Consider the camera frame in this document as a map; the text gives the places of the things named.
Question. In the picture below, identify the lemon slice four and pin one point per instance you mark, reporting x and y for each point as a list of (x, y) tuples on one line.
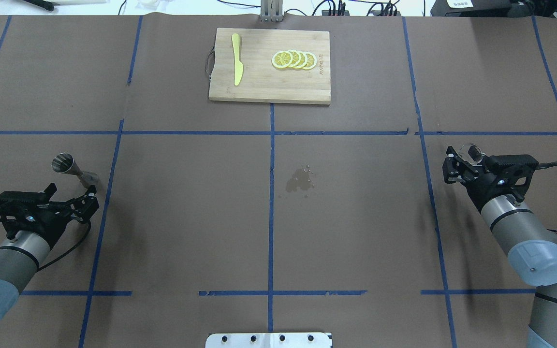
[(312, 62)]

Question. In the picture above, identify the lemon slice one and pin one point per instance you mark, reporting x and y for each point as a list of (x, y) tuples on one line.
[(282, 59)]

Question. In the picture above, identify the bamboo cutting board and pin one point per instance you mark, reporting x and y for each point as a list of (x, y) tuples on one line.
[(262, 82)]

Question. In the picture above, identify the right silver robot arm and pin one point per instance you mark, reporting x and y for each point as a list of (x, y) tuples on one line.
[(531, 250)]

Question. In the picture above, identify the aluminium frame post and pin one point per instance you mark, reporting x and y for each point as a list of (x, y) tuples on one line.
[(271, 11)]

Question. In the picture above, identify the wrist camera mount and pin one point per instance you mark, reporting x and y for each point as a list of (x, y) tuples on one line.
[(513, 174), (19, 211)]

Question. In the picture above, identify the lemon slice two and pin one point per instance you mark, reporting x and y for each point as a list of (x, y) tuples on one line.
[(297, 58)]

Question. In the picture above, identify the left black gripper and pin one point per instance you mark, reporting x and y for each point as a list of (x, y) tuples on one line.
[(55, 226)]

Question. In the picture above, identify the steel jigger shaker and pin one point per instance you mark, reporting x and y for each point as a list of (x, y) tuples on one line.
[(64, 163)]

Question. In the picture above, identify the yellow plastic knife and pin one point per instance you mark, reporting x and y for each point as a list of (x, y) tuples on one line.
[(238, 65)]

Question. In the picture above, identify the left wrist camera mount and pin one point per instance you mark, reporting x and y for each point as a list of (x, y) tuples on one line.
[(19, 211)]

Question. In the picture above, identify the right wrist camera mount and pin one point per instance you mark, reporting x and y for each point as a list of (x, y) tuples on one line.
[(513, 174)]

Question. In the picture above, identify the black handheld tool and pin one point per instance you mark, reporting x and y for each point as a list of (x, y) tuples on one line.
[(46, 5)]

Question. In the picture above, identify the black computer box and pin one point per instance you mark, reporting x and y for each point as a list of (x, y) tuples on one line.
[(471, 8)]

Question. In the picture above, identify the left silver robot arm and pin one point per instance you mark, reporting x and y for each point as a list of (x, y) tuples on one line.
[(20, 260)]

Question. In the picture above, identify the white camera stand pillar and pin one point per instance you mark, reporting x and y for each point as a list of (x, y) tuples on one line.
[(270, 340)]

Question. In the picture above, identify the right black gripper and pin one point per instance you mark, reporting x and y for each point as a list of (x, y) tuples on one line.
[(481, 190)]

